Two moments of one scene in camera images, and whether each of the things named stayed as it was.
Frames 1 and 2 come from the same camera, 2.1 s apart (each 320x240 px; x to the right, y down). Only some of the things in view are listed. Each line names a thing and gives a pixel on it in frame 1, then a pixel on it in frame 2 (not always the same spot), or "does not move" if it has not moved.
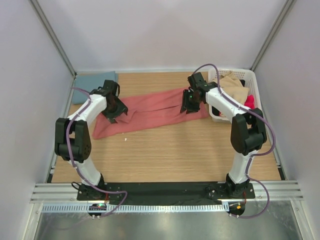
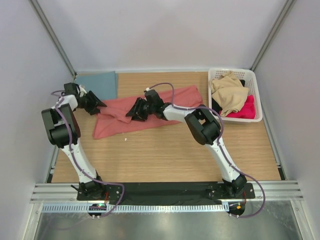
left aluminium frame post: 52,35 does not move
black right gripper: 186,106 to 136,107
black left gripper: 121,109 to 94,101
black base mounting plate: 165,191 does not move
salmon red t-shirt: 146,111 does not move
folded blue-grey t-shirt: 90,82 does not move
